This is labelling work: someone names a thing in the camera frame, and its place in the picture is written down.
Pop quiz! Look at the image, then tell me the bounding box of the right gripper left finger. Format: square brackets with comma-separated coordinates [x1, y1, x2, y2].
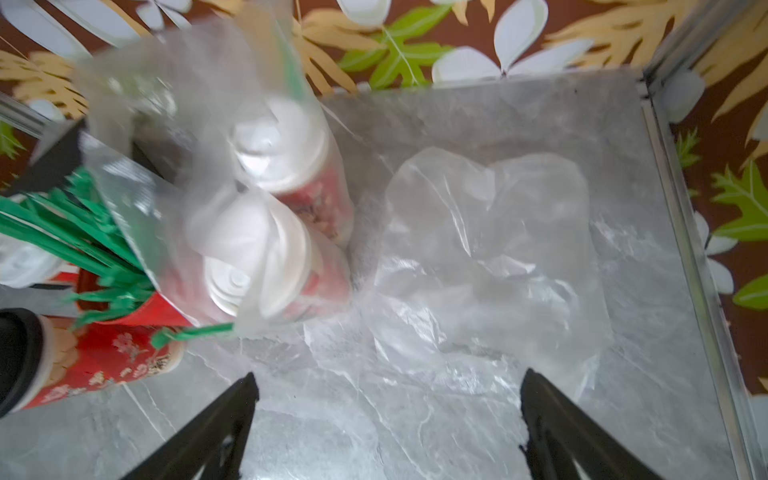
[124, 373, 259, 480]

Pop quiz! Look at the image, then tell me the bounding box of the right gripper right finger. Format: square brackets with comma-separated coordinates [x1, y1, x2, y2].
[521, 369, 661, 480]

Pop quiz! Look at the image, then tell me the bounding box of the red cup white lid front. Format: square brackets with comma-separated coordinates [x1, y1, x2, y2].
[185, 191, 352, 323]

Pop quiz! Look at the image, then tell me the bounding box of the red cup white lid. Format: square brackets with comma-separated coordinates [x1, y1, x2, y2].
[1, 235, 64, 289]
[229, 95, 354, 248]
[185, 191, 352, 323]

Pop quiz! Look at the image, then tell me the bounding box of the red cup black lid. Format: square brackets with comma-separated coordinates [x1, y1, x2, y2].
[1, 308, 185, 417]

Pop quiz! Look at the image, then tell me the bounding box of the clear plastic carrier bag front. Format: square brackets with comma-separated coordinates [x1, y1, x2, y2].
[76, 1, 322, 336]

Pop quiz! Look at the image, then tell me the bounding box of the clear plastic bag back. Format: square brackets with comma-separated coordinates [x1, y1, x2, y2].
[305, 147, 613, 399]

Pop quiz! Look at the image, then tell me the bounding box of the red plastic straw cup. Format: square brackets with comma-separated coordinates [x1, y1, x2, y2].
[75, 293, 192, 327]

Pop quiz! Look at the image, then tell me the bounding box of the green wrapped straws bundle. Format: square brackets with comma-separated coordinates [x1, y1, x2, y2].
[1, 167, 155, 327]

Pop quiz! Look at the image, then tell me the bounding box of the black plastic tool case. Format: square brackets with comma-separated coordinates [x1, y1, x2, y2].
[1, 116, 172, 198]

